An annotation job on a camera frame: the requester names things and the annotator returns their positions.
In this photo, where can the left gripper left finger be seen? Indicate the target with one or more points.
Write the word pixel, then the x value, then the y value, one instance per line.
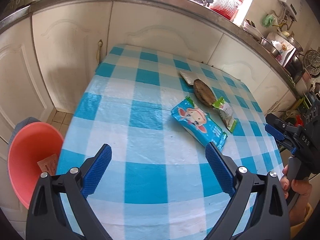
pixel 47 218

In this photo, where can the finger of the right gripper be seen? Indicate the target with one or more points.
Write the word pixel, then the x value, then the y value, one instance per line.
pixel 282 139

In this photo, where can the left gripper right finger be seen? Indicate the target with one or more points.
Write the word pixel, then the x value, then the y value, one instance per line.
pixel 269 218

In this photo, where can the blue cow snack packet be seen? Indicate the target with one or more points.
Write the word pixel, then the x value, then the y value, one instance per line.
pixel 198 123

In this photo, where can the silver foil pouch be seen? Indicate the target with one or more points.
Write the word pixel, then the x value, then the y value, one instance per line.
pixel 189 77

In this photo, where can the red snack wrapper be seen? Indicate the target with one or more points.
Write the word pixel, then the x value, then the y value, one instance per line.
pixel 49 164

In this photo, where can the yellow sleeve forearm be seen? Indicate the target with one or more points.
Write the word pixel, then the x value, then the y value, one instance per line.
pixel 294 230

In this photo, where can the red plastic basin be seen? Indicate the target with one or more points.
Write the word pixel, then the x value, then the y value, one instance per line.
pixel 32 143

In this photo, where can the steel bowl on counter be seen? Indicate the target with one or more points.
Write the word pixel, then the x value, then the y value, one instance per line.
pixel 269 47

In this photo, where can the blue denim stool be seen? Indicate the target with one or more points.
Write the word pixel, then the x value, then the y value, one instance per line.
pixel 21 125

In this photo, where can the blue checkered tablecloth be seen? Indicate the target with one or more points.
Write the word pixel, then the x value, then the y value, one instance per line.
pixel 159 184

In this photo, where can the red plastic basket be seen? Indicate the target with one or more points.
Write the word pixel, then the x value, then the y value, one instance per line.
pixel 226 8

